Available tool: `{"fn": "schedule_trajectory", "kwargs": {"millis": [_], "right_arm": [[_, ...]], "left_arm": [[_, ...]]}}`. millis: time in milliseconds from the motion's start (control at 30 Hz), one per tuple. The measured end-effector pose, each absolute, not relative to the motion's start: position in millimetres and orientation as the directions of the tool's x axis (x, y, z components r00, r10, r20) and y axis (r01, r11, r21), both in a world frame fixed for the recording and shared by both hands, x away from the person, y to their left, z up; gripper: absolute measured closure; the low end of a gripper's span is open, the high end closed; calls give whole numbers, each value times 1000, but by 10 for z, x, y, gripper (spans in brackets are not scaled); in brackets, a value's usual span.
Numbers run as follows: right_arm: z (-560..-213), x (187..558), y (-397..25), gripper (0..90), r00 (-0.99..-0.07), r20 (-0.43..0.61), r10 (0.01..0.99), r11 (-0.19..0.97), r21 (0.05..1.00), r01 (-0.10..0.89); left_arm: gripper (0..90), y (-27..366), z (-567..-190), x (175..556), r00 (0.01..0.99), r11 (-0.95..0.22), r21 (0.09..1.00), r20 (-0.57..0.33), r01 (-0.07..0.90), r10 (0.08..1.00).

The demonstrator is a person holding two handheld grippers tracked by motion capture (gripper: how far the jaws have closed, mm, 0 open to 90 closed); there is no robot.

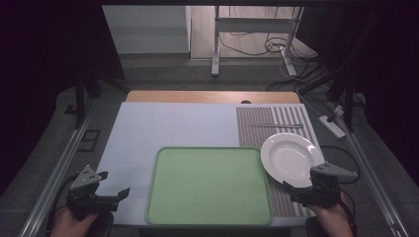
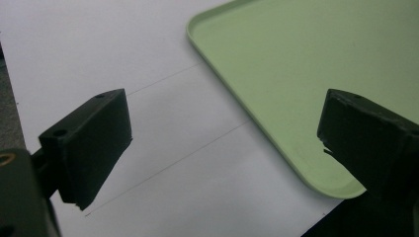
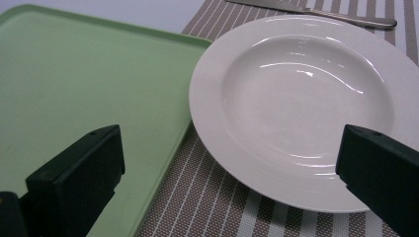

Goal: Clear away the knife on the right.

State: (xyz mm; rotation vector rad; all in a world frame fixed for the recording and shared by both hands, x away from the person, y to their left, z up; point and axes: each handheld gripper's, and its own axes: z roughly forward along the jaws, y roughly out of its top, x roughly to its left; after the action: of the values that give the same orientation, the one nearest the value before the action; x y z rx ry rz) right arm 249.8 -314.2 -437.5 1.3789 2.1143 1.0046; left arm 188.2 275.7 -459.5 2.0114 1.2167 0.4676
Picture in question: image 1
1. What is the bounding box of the black stand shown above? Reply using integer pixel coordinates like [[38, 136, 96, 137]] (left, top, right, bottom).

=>
[[297, 58, 368, 133], [63, 65, 130, 130]]

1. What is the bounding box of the metal knife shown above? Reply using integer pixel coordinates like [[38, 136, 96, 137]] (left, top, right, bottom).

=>
[[245, 122, 304, 129]]

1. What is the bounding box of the white power strip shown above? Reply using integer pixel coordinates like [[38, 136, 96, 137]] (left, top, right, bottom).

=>
[[318, 114, 347, 139]]

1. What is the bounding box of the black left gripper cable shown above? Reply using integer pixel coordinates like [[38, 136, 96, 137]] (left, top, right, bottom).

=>
[[45, 172, 82, 237]]

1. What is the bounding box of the white metal desk frame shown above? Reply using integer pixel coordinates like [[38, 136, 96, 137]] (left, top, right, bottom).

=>
[[210, 5, 304, 78]]

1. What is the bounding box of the black floor outlet frame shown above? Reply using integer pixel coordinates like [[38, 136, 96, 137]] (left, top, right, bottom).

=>
[[76, 128, 102, 153]]

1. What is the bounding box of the green tray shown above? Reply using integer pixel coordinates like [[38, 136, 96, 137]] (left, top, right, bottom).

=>
[[145, 146, 274, 227]]

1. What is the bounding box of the person's left hand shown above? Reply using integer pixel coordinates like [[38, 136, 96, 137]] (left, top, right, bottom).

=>
[[49, 206, 101, 237]]

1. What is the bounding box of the striped grey placemat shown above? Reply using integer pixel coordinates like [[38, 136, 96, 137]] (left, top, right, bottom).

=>
[[235, 106, 326, 218]]

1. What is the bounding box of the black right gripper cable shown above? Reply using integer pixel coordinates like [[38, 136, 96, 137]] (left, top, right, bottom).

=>
[[319, 145, 361, 237]]

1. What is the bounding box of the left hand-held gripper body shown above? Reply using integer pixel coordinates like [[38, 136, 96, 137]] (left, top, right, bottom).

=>
[[65, 164, 120, 221]]

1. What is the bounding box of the dark curtain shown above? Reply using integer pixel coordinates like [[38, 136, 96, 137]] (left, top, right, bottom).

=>
[[0, 0, 126, 196], [302, 0, 419, 186]]

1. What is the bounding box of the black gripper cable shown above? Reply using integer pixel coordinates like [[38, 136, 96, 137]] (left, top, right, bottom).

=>
[[319, 145, 361, 237], [45, 172, 82, 237]]

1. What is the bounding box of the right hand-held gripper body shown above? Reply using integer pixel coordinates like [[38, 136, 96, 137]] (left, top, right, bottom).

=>
[[307, 161, 360, 209]]

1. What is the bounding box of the white plate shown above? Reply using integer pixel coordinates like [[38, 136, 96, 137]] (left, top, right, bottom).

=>
[[260, 132, 326, 189]]

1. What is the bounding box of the pale blue table cover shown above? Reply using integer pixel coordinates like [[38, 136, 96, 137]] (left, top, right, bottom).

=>
[[97, 101, 326, 228]]

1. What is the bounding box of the person's right hand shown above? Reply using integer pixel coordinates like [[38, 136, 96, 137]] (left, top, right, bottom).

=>
[[308, 197, 354, 237]]

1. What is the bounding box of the tangle of black floor cables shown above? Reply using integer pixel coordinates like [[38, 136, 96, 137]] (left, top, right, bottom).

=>
[[218, 6, 330, 93]]

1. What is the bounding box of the aluminium rail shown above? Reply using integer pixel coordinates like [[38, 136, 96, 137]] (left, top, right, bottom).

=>
[[335, 115, 411, 237], [18, 104, 99, 237]]

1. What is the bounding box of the white panel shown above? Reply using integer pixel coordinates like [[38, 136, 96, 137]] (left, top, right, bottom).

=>
[[101, 4, 193, 55]]

